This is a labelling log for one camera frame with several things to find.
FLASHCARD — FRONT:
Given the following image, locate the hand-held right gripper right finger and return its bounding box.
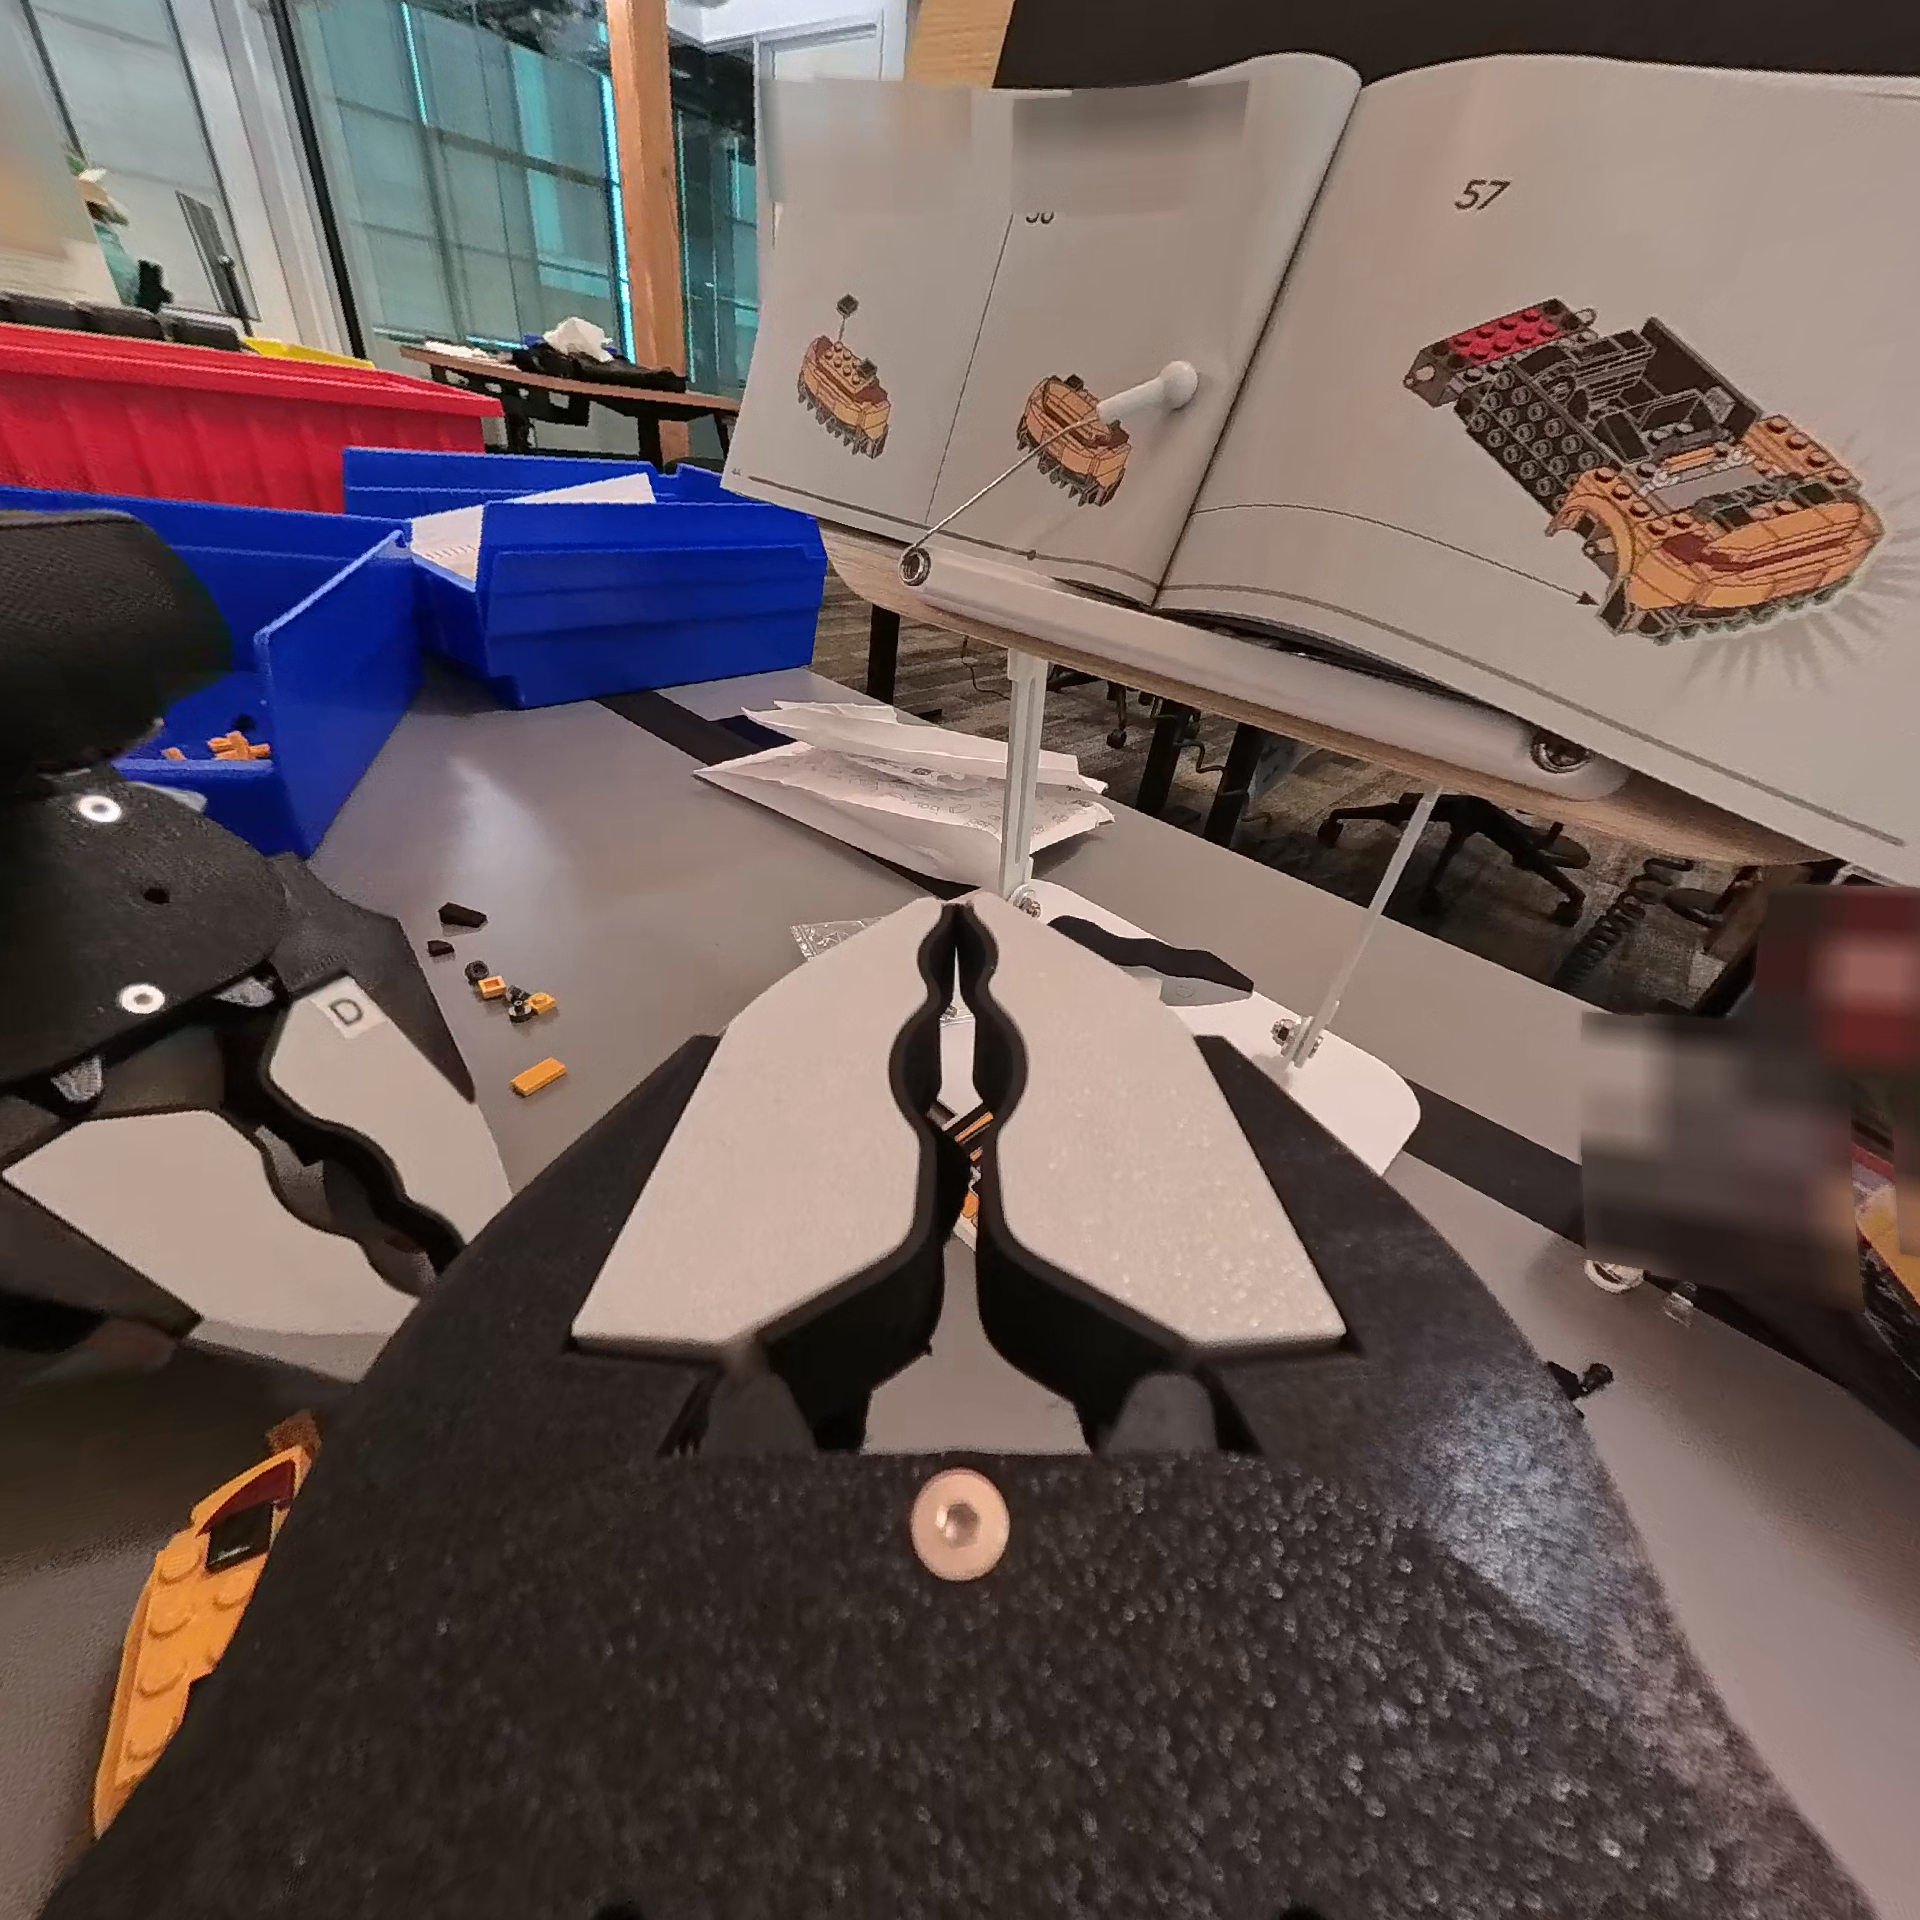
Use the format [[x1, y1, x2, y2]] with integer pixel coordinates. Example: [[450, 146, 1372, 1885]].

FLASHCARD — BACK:
[[962, 896, 1350, 1363]]

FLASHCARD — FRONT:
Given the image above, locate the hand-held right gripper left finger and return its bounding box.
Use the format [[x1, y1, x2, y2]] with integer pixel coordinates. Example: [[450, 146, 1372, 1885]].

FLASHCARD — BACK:
[[570, 903, 969, 1358]]

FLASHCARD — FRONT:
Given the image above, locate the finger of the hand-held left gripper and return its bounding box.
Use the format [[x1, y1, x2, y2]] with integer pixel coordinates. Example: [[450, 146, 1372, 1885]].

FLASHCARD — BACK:
[[261, 973, 517, 1277], [0, 1104, 461, 1338]]

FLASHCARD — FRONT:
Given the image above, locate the orange lego bracket piece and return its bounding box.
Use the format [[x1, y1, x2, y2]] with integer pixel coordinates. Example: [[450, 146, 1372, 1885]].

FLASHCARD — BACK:
[[926, 1102, 996, 1222]]

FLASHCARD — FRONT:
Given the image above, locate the orange lego car front assembly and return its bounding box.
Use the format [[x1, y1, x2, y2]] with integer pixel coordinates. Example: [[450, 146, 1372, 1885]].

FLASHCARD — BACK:
[[92, 1407, 326, 1841]]

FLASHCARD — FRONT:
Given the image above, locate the lego set box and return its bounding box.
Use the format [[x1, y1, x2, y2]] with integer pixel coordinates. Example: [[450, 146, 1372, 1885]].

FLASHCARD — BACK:
[[1852, 1117, 1920, 1337]]

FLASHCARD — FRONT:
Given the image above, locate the lego instruction booklet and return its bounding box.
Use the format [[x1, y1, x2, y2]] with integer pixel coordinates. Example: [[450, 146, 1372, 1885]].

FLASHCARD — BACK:
[[720, 52, 1920, 887]]

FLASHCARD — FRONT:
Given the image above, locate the white book stand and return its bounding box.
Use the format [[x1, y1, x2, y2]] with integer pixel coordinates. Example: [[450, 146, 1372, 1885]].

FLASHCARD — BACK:
[[825, 355, 1862, 1175]]

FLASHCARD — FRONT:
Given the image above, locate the blue storage bin with divider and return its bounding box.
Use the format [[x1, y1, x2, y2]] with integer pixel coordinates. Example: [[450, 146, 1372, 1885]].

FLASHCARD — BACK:
[[0, 481, 430, 858]]

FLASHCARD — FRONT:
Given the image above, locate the black office chair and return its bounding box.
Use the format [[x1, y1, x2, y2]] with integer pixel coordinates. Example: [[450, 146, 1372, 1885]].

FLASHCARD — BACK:
[[1319, 792, 1593, 938]]

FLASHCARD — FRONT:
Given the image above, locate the red storage bin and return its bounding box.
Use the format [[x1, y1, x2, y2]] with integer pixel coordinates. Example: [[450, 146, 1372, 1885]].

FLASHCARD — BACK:
[[0, 323, 508, 514]]

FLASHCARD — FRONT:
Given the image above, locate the background office desk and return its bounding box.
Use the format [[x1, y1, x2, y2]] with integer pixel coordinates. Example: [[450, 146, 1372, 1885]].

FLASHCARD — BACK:
[[397, 339, 746, 470]]

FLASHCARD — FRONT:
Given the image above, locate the wooden post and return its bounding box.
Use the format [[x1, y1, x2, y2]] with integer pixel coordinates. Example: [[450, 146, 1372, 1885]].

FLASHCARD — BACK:
[[603, 0, 694, 470]]

